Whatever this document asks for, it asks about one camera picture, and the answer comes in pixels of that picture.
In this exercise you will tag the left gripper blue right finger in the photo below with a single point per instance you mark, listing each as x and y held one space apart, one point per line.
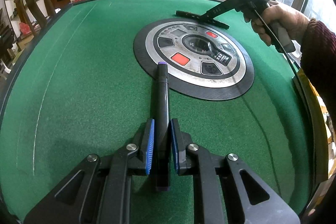
176 134

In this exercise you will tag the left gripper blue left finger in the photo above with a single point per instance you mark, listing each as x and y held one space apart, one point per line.
149 144

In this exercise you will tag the purple capped black marker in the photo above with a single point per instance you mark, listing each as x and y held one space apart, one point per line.
162 136

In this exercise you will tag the maroon sleeve right forearm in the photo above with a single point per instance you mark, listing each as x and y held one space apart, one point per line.
318 62

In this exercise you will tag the round mahjong table control panel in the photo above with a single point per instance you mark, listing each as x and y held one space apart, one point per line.
203 61

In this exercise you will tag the yellow taped white tray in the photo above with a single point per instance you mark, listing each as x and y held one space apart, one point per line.
321 149

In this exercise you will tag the wooden chair left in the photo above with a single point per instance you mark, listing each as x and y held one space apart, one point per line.
33 7

